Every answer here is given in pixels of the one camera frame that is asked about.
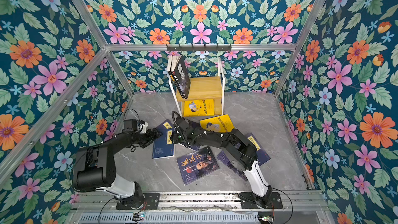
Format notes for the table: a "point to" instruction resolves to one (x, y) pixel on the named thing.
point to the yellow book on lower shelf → (199, 108)
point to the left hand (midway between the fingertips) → (158, 132)
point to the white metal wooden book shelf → (203, 88)
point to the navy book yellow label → (163, 146)
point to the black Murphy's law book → (180, 76)
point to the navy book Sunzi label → (195, 124)
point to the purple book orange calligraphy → (196, 165)
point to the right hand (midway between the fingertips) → (171, 136)
